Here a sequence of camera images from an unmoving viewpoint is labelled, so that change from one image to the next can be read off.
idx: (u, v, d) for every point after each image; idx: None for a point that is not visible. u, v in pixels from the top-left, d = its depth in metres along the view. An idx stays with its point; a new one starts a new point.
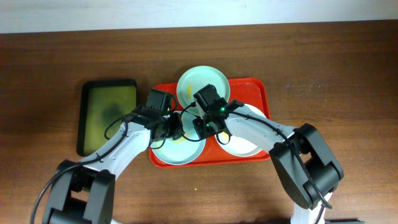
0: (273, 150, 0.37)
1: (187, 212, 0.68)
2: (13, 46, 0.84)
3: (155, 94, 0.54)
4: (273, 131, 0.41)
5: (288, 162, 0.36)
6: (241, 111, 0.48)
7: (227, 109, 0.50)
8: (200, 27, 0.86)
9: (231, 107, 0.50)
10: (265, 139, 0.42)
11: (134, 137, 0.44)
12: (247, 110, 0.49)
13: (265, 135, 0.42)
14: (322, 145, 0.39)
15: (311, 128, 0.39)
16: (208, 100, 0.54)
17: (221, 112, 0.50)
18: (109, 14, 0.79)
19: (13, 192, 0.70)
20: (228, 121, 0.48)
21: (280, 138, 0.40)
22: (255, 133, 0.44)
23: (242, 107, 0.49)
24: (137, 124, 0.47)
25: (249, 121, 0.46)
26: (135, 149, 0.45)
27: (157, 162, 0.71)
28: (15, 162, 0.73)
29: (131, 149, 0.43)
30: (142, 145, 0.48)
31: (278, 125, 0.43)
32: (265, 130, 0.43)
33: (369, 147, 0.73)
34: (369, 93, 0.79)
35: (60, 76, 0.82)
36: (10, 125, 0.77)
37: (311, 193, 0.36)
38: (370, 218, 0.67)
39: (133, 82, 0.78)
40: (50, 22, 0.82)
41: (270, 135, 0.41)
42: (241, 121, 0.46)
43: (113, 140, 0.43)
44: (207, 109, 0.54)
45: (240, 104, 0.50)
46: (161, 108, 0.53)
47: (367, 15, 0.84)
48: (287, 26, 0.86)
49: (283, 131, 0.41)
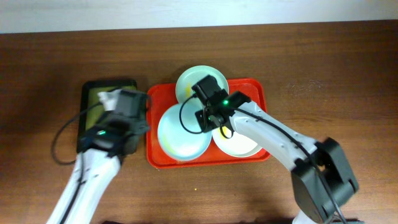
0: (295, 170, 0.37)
1: (188, 212, 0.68)
2: (13, 45, 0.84)
3: (122, 97, 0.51)
4: (293, 144, 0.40)
5: (310, 181, 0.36)
6: (250, 109, 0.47)
7: (231, 103, 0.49)
8: (201, 27, 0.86)
9: (234, 101, 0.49)
10: (282, 149, 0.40)
11: (91, 180, 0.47)
12: (256, 109, 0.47)
13: (280, 145, 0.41)
14: (342, 162, 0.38)
15: (334, 144, 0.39)
16: (208, 93, 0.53)
17: (223, 105, 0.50)
18: (109, 14, 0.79)
19: (12, 192, 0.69)
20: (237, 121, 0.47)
21: (300, 152, 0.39)
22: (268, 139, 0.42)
23: (249, 104, 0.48)
24: (101, 154, 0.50)
25: (259, 122, 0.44)
26: (101, 185, 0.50)
27: (155, 163, 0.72)
28: (15, 162, 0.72)
29: (91, 192, 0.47)
30: (111, 173, 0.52)
31: (297, 135, 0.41)
32: (282, 140, 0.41)
33: (367, 146, 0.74)
34: (369, 93, 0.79)
35: (60, 76, 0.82)
36: (9, 124, 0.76)
37: (329, 211, 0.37)
38: (370, 218, 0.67)
39: (133, 82, 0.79)
40: (49, 22, 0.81)
41: (288, 147, 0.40)
42: (250, 121, 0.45)
43: (72, 190, 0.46)
44: (207, 102, 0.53)
45: (247, 99, 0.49)
46: (129, 113, 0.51)
47: (367, 15, 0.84)
48: (287, 27, 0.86)
49: (303, 145, 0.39)
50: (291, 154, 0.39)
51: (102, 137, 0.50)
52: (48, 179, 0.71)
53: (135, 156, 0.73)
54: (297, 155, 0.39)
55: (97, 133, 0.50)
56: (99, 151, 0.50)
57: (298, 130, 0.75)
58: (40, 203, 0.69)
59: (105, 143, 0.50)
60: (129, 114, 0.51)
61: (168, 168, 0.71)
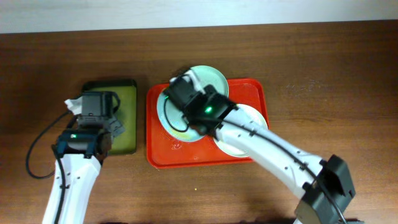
0: (306, 197, 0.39)
1: (187, 212, 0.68)
2: (13, 46, 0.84)
3: (89, 98, 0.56)
4: (298, 165, 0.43)
5: (322, 205, 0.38)
6: (239, 121, 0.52)
7: (214, 112, 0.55)
8: (201, 27, 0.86)
9: (217, 109, 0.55)
10: (286, 172, 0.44)
11: (74, 183, 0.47)
12: (245, 120, 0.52)
13: (285, 167, 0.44)
14: (347, 179, 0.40)
15: (339, 162, 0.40)
16: (185, 98, 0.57)
17: (205, 114, 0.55)
18: (109, 14, 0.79)
19: (13, 192, 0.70)
20: (231, 135, 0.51)
21: (306, 175, 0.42)
22: (268, 159, 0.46)
23: (236, 113, 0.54)
24: (77, 156, 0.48)
25: (254, 137, 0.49)
26: (86, 186, 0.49)
27: (155, 163, 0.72)
28: (15, 162, 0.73)
29: (78, 195, 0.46)
30: (93, 173, 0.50)
31: (298, 153, 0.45)
32: (284, 160, 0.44)
33: (367, 147, 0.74)
34: (369, 93, 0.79)
35: (60, 76, 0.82)
36: (9, 124, 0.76)
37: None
38: (370, 218, 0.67)
39: (134, 82, 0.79)
40: (49, 22, 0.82)
41: (293, 168, 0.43)
42: (245, 136, 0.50)
43: (56, 196, 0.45)
44: (186, 108, 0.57)
45: (233, 108, 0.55)
46: (99, 111, 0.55)
47: (367, 15, 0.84)
48: (287, 27, 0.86)
49: (308, 165, 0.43)
50: (296, 175, 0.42)
51: (77, 139, 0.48)
52: (48, 179, 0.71)
53: (135, 156, 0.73)
54: (304, 178, 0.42)
55: (71, 137, 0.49)
56: (76, 154, 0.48)
57: (298, 130, 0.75)
58: (41, 202, 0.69)
59: (79, 145, 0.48)
60: (98, 114, 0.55)
61: (168, 168, 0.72)
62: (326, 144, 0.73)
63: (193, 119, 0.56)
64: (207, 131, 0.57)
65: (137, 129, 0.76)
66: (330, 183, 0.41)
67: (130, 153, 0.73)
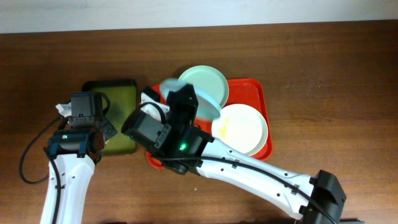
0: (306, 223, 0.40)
1: (188, 212, 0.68)
2: (13, 45, 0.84)
3: (78, 99, 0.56)
4: (289, 188, 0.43)
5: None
6: (217, 153, 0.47)
7: (190, 147, 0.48)
8: (201, 27, 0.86)
9: (193, 144, 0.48)
10: (280, 198, 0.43)
11: (69, 182, 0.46)
12: (224, 150, 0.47)
13: (278, 193, 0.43)
14: (338, 189, 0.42)
15: (326, 176, 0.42)
16: (153, 134, 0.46)
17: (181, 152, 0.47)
18: (109, 14, 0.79)
19: (12, 192, 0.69)
20: (214, 171, 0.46)
21: (301, 196, 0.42)
22: (258, 188, 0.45)
23: (212, 144, 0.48)
24: (71, 156, 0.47)
25: (237, 168, 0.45)
26: (82, 186, 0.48)
27: (154, 163, 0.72)
28: (15, 162, 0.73)
29: (75, 194, 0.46)
30: (89, 173, 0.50)
31: (285, 175, 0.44)
32: (276, 187, 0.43)
33: (368, 147, 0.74)
34: (368, 93, 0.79)
35: (60, 76, 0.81)
36: (9, 124, 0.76)
37: None
38: (370, 218, 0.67)
39: (133, 82, 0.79)
40: (49, 22, 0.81)
41: (286, 194, 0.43)
42: (227, 169, 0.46)
43: (53, 196, 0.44)
44: (155, 145, 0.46)
45: (209, 139, 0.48)
46: (89, 111, 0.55)
47: (366, 15, 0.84)
48: (287, 27, 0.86)
49: (300, 187, 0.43)
50: (290, 201, 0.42)
51: (68, 140, 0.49)
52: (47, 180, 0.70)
53: (135, 156, 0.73)
54: (300, 201, 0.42)
55: (63, 137, 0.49)
56: (69, 154, 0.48)
57: (298, 131, 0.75)
58: (41, 202, 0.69)
59: (71, 145, 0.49)
60: (89, 114, 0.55)
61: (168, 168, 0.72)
62: (325, 144, 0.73)
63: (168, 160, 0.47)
64: (185, 170, 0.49)
65: None
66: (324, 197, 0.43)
67: (130, 153, 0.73)
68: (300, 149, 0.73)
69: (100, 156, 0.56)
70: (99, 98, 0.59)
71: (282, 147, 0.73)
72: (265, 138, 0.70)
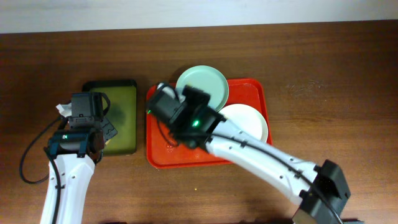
0: (303, 206, 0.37)
1: (187, 212, 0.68)
2: (13, 46, 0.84)
3: (78, 99, 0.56)
4: (293, 173, 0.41)
5: (321, 211, 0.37)
6: (228, 132, 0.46)
7: (202, 126, 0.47)
8: (201, 28, 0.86)
9: (206, 122, 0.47)
10: (282, 181, 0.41)
11: (69, 182, 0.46)
12: (234, 129, 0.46)
13: (280, 177, 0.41)
14: (341, 182, 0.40)
15: (333, 165, 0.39)
16: (170, 110, 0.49)
17: (194, 127, 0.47)
18: (109, 14, 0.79)
19: (13, 191, 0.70)
20: (221, 148, 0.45)
21: (303, 182, 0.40)
22: (262, 170, 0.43)
23: (226, 124, 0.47)
24: (71, 156, 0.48)
25: (244, 149, 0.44)
26: (82, 185, 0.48)
27: (154, 163, 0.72)
28: (15, 162, 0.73)
29: (75, 193, 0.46)
30: (89, 173, 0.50)
31: (291, 160, 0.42)
32: (279, 170, 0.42)
33: (368, 147, 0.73)
34: (368, 93, 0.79)
35: (60, 76, 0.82)
36: (9, 124, 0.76)
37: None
38: (370, 218, 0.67)
39: (134, 82, 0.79)
40: (50, 22, 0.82)
41: (289, 178, 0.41)
42: (235, 148, 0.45)
43: (53, 196, 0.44)
44: (170, 119, 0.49)
45: (222, 119, 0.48)
46: (89, 111, 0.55)
47: (366, 15, 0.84)
48: (287, 27, 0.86)
49: (303, 173, 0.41)
50: (293, 185, 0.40)
51: (68, 139, 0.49)
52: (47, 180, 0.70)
53: (135, 156, 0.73)
54: (301, 186, 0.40)
55: (63, 137, 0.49)
56: (69, 154, 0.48)
57: (298, 131, 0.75)
58: (41, 201, 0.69)
59: (71, 145, 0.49)
60: (89, 114, 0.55)
61: (168, 168, 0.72)
62: (326, 144, 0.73)
63: (180, 134, 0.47)
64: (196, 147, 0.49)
65: (137, 130, 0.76)
66: (325, 186, 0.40)
67: (130, 153, 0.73)
68: (301, 149, 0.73)
69: (100, 157, 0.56)
70: (100, 98, 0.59)
71: (282, 147, 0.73)
72: (265, 138, 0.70)
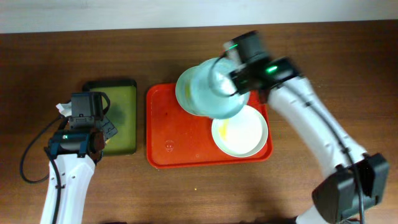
0: (333, 175, 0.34)
1: (188, 212, 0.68)
2: (13, 45, 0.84)
3: (78, 99, 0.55)
4: (340, 147, 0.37)
5: (347, 192, 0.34)
6: (299, 89, 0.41)
7: (277, 73, 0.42)
8: (201, 27, 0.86)
9: (282, 71, 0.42)
10: (326, 149, 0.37)
11: (69, 182, 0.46)
12: (306, 91, 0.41)
13: (327, 145, 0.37)
14: (381, 183, 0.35)
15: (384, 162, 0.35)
16: (253, 51, 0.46)
17: (268, 74, 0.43)
18: (108, 13, 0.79)
19: (12, 192, 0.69)
20: (285, 98, 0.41)
21: (346, 159, 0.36)
22: (312, 129, 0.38)
23: (298, 81, 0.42)
24: (71, 156, 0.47)
25: (307, 108, 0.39)
26: (82, 185, 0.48)
27: (155, 163, 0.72)
28: (15, 162, 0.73)
29: (75, 193, 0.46)
30: (89, 172, 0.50)
31: (345, 137, 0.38)
32: (327, 137, 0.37)
33: (367, 147, 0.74)
34: (367, 93, 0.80)
35: (60, 76, 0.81)
36: (9, 124, 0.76)
37: (344, 213, 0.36)
38: (369, 218, 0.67)
39: (133, 82, 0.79)
40: (49, 22, 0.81)
41: (336, 150, 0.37)
42: (297, 104, 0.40)
43: (53, 196, 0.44)
44: (247, 60, 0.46)
45: (297, 76, 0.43)
46: (89, 110, 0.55)
47: (365, 15, 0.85)
48: (287, 26, 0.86)
49: (350, 152, 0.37)
50: (335, 156, 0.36)
51: (68, 139, 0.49)
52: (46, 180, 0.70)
53: (135, 156, 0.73)
54: (341, 161, 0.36)
55: (63, 137, 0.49)
56: (69, 154, 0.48)
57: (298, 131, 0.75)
58: (41, 202, 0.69)
59: (71, 145, 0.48)
60: (89, 114, 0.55)
61: (169, 167, 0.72)
62: None
63: (244, 76, 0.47)
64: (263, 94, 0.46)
65: (137, 130, 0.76)
66: (362, 176, 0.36)
67: (130, 153, 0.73)
68: (300, 149, 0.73)
69: (100, 157, 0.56)
70: (100, 98, 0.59)
71: (282, 146, 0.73)
72: (265, 138, 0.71)
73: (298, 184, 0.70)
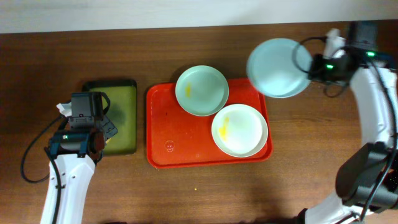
0: (372, 147, 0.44)
1: (188, 212, 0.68)
2: (13, 46, 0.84)
3: (78, 99, 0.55)
4: (388, 132, 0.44)
5: (372, 163, 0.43)
6: (386, 80, 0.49)
7: (377, 61, 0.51)
8: (201, 27, 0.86)
9: (383, 61, 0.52)
10: (379, 129, 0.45)
11: (69, 182, 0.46)
12: (390, 83, 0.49)
13: (380, 124, 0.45)
14: None
15: None
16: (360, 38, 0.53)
17: (373, 58, 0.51)
18: (108, 14, 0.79)
19: (13, 192, 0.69)
20: (367, 79, 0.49)
21: (390, 140, 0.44)
22: (376, 112, 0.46)
23: (389, 73, 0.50)
24: (71, 156, 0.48)
25: (382, 94, 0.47)
26: (83, 185, 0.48)
27: (154, 163, 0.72)
28: (15, 162, 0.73)
29: (75, 193, 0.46)
30: (89, 173, 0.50)
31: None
32: (383, 121, 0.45)
33: None
34: None
35: (60, 76, 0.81)
36: (9, 124, 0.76)
37: (359, 190, 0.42)
38: (369, 218, 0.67)
39: (133, 82, 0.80)
40: (49, 22, 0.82)
41: (385, 130, 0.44)
42: (377, 91, 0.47)
43: (53, 196, 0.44)
44: (351, 42, 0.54)
45: (392, 70, 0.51)
46: (89, 110, 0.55)
47: (366, 15, 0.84)
48: (287, 27, 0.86)
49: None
50: (382, 136, 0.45)
51: (68, 140, 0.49)
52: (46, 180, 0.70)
53: (135, 156, 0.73)
54: (385, 139, 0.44)
55: (63, 137, 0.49)
56: (69, 154, 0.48)
57: (298, 131, 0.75)
58: (41, 202, 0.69)
59: (71, 145, 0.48)
60: (89, 114, 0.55)
61: (169, 167, 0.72)
62: (325, 144, 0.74)
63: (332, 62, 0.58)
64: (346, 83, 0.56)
65: (137, 130, 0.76)
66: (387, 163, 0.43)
67: (130, 153, 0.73)
68: (300, 149, 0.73)
69: (100, 157, 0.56)
70: (99, 98, 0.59)
71: (282, 147, 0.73)
72: (265, 138, 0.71)
73: (297, 184, 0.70)
